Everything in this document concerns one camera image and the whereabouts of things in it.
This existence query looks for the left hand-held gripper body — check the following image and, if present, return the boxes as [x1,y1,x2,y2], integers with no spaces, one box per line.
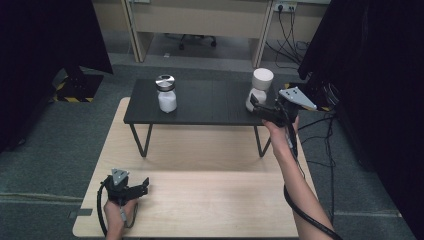
[100,168,143,207]

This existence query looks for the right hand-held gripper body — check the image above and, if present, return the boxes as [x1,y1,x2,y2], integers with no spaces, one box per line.
[252,87,318,128]

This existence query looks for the white jar with white lid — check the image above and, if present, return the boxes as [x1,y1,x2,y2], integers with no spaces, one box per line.
[245,67,275,113]

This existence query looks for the black shelf with metal legs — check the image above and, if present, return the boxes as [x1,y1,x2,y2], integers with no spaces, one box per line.
[123,78,285,158]

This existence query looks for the glass jar with silver lid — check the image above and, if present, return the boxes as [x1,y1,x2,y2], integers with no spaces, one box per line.
[155,74,178,114]

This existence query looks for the person's right hand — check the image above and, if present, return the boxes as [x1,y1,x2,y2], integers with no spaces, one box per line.
[262,115,300,158]

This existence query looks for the person's left hand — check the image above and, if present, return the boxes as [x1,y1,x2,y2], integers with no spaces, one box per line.
[103,198,139,240]

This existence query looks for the dark floor tape patch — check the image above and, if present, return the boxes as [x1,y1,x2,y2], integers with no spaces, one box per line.
[68,209,93,220]

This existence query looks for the black office chair base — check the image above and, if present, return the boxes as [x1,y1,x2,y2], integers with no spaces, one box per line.
[164,33,218,51]

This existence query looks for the beige office desk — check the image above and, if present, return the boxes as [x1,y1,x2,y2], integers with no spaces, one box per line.
[91,0,331,69]

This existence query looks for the black curtain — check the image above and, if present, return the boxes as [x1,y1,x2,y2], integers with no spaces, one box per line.
[297,0,424,240]
[0,0,114,153]

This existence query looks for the thin grey gripper cable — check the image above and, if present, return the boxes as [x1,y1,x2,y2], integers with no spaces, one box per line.
[119,202,139,230]

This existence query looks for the thick black gripper cable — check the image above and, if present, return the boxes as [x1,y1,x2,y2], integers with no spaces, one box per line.
[282,123,344,240]
[96,182,110,238]

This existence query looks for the short black floor cable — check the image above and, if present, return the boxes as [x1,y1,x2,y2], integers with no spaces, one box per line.
[297,114,335,168]

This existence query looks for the black cables under socket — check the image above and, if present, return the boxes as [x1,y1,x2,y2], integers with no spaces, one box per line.
[265,6,312,70]

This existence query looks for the long black floor cable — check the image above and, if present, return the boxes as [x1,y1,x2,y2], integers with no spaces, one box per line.
[323,113,336,225]

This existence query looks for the white wall power socket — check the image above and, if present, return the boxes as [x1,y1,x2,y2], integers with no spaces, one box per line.
[273,1,298,13]

